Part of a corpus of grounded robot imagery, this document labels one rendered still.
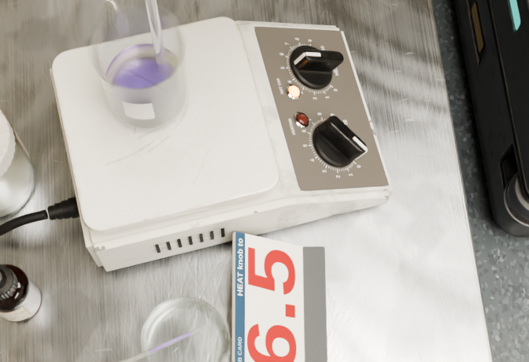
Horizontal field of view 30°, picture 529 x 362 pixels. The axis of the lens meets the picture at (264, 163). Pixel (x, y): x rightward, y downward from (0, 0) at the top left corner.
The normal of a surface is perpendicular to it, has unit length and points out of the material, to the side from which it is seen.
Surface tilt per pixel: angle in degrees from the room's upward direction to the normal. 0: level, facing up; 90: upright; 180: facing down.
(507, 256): 0
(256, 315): 40
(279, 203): 0
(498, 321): 0
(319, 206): 90
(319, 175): 30
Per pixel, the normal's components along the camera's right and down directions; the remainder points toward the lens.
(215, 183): 0.02, -0.33
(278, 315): 0.66, -0.26
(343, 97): 0.50, -0.40
